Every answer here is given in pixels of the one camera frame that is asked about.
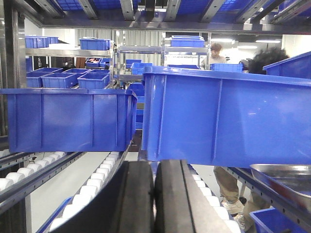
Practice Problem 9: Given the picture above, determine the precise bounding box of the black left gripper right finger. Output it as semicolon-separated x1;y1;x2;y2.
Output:
155;160;232;233

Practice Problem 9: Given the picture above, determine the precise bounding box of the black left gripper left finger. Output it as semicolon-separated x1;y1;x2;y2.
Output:
53;161;154;233

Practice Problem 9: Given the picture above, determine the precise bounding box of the silver metal tray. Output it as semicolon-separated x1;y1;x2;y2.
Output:
250;164;311;213

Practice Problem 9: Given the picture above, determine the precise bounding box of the person with dark hair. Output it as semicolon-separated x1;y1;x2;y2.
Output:
213;47;288;233

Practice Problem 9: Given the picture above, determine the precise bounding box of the white roller conveyor track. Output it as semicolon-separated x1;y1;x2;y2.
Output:
0;151;119;233

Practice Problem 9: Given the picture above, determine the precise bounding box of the blue bin lower right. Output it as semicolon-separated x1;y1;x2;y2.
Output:
250;208;307;233

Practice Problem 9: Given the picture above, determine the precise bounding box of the large blue plastic bin centre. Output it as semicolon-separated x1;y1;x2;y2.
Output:
142;66;311;168

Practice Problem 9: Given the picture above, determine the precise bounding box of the blue plastic bin left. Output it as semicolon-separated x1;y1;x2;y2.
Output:
0;88;137;152

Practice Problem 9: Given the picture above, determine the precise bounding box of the person in beige sweater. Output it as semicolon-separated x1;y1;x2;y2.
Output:
200;43;226;70

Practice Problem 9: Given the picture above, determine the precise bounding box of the blue bin far right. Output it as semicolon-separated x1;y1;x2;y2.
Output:
263;51;311;79

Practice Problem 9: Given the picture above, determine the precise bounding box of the overhead metal shelf frame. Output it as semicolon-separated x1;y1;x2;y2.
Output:
0;0;311;35

